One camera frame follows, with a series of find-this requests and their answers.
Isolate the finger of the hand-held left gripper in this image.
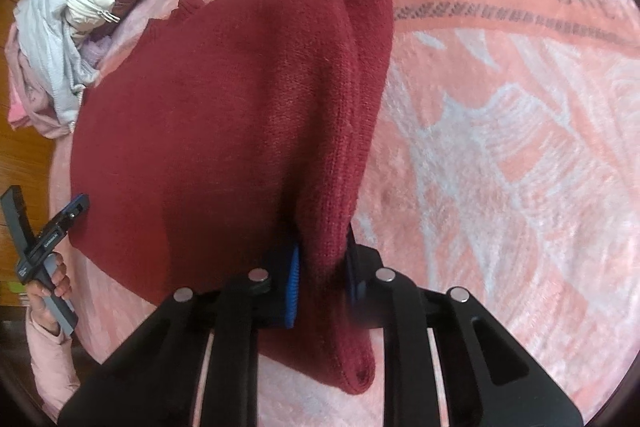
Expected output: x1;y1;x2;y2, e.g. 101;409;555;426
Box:
50;193;91;233

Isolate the pink floral blanket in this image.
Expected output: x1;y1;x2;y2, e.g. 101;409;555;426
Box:
47;0;639;427

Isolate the person's left hand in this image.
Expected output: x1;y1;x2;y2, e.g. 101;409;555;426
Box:
25;252;74;333

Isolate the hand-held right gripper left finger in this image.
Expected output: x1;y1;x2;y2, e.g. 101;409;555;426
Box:
57;242;302;427

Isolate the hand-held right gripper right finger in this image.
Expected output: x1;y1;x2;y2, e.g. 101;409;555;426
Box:
345;226;584;427

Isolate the pink folded garment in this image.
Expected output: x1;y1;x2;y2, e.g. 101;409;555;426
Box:
7;101;32;130

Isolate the person's left forearm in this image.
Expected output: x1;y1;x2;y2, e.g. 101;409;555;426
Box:
27;307;82;421

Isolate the dark red knit sweater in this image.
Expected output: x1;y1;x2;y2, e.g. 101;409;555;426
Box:
70;0;396;396

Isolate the pile of light clothes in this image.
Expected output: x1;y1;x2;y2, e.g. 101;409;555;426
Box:
15;0;102;126

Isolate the lilac garment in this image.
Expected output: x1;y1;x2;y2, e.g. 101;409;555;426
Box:
80;36;114;74

